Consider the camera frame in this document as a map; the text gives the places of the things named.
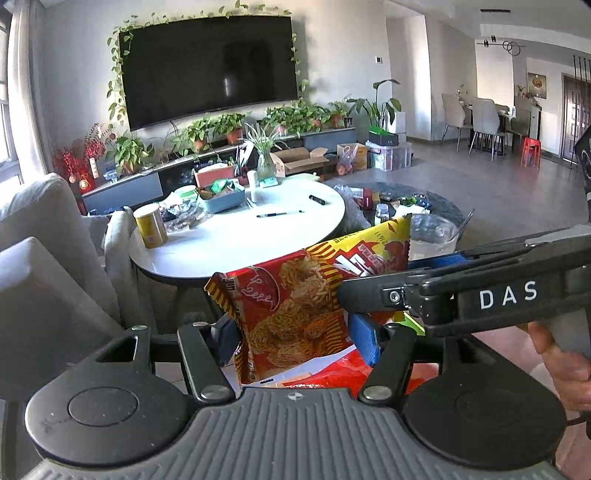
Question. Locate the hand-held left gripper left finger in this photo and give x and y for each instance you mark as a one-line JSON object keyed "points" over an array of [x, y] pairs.
{"points": [[225, 344]]}

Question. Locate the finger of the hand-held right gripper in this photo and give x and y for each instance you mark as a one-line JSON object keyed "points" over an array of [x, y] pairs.
{"points": [[374, 293], [438, 263]]}

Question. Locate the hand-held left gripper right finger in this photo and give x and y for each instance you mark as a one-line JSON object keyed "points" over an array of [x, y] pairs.
{"points": [[364, 339]]}

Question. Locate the red yellow noodle snack packet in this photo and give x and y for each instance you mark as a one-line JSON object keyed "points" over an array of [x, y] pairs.
{"points": [[291, 314]]}

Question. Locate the person's right hand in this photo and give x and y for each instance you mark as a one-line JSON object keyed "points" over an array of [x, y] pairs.
{"points": [[570, 378]]}

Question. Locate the clear plastic container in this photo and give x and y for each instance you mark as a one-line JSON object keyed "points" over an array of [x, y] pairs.
{"points": [[434, 240]]}

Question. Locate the dark glass coffee table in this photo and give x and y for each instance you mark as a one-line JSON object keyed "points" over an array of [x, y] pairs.
{"points": [[415, 196]]}

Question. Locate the black marker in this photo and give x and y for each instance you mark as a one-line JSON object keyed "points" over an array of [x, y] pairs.
{"points": [[317, 200]]}

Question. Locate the white round table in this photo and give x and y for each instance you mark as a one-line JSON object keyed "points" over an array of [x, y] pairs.
{"points": [[258, 240]]}

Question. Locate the clear storage bins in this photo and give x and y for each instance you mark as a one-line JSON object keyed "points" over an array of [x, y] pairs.
{"points": [[390, 157]]}

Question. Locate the black pen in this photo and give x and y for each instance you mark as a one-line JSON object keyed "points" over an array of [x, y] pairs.
{"points": [[279, 213]]}

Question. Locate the yellow can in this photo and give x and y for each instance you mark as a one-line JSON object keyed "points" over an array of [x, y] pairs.
{"points": [[151, 228]]}

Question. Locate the green and black box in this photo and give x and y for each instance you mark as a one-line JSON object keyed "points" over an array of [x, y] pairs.
{"points": [[382, 137]]}

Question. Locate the blue basket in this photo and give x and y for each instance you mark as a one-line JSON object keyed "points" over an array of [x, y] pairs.
{"points": [[224, 201]]}

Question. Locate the red plastic stool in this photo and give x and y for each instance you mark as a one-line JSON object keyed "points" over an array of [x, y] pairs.
{"points": [[531, 150]]}

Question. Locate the grey dining chair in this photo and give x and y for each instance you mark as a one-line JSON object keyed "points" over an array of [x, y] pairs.
{"points": [[487, 122], [455, 115]]}

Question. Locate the large-leaf plant in white planter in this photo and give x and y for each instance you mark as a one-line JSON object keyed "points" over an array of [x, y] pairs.
{"points": [[395, 117]]}

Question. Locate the open cardboard box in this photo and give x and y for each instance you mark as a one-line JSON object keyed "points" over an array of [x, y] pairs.
{"points": [[298, 161]]}

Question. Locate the pink box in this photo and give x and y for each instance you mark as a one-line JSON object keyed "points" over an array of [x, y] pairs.
{"points": [[214, 175]]}

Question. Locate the glass vase with plant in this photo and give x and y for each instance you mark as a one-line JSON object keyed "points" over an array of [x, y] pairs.
{"points": [[264, 161]]}

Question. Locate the grey television cabinet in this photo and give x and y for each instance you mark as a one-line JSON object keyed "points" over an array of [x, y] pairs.
{"points": [[134, 189]]}

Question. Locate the grey armchair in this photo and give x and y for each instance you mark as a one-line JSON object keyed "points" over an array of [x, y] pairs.
{"points": [[51, 277]]}

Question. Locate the row of potted plants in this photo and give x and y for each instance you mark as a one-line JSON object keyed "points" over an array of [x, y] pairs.
{"points": [[203, 134]]}

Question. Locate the red flower decoration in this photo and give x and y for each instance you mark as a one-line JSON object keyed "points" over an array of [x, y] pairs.
{"points": [[76, 161]]}

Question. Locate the trailing vine plant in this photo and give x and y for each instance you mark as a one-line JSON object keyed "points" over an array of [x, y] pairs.
{"points": [[115, 83]]}

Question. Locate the window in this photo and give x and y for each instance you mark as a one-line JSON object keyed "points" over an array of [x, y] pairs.
{"points": [[5, 129]]}

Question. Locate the wall television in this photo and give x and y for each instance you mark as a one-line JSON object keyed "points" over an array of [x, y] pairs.
{"points": [[207, 69]]}

